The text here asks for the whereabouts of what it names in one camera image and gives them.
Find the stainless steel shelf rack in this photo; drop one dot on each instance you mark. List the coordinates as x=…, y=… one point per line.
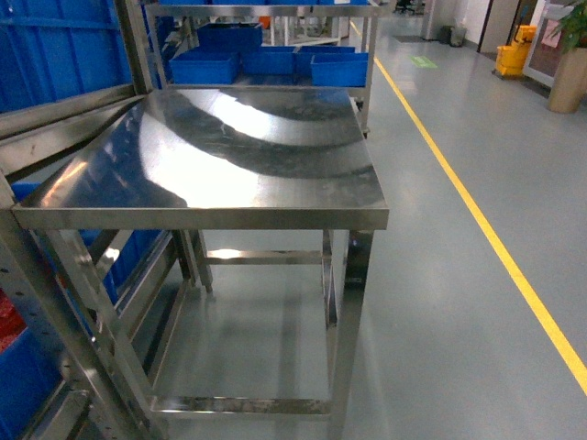
x=56, y=280

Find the stainless steel side table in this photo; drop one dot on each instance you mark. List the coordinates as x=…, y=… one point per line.
x=236, y=177

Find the steel wheeled cart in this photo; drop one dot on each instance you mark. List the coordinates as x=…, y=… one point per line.
x=227, y=49

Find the yellow mop bucket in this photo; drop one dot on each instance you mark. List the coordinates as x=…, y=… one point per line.
x=511, y=58

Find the tan plant pot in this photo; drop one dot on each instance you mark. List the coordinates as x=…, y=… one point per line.
x=569, y=85

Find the green potted plant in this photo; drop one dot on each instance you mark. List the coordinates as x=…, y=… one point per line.
x=572, y=28

